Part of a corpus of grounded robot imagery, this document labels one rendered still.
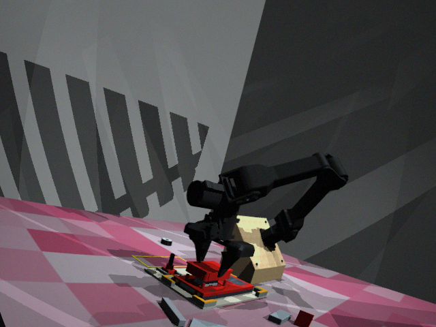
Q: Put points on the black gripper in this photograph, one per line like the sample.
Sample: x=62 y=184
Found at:
x=234 y=249

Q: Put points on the small black toy tyre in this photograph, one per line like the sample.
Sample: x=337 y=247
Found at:
x=166 y=241

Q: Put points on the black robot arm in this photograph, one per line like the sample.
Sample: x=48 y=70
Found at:
x=256 y=181

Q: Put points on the pale blue flat rectangular plate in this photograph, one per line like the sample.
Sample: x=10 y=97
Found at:
x=200 y=323

